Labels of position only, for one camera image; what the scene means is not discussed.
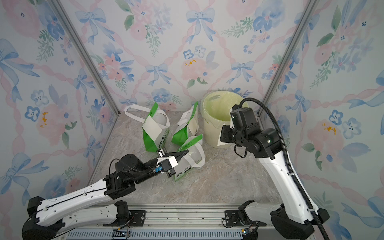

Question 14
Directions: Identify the green white bag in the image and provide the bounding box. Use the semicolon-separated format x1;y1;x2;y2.
174;135;206;181
124;103;170;153
171;102;199;146

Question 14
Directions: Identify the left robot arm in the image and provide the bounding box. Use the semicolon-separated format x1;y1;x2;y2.
22;149;188;240

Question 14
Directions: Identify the cream trash bin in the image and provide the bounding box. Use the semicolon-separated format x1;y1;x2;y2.
201;91;243;149

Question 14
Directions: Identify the left bag receipt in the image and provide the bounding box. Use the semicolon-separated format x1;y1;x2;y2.
143;116;168;142

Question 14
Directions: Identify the right aluminium corner post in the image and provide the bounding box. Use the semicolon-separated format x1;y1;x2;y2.
257;0;319;116

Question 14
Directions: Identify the aluminium corner post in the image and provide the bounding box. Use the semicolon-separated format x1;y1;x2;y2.
257;0;319;116
48;0;120;116

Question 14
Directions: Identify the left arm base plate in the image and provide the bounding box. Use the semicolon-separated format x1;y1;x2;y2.
124;210;147;227

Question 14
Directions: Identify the aluminium front rail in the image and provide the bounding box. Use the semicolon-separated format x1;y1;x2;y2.
65;203;316;240

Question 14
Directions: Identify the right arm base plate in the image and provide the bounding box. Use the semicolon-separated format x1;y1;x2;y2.
222;210;267;228

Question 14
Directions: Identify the left aluminium corner post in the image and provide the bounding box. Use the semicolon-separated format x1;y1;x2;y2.
48;0;120;116

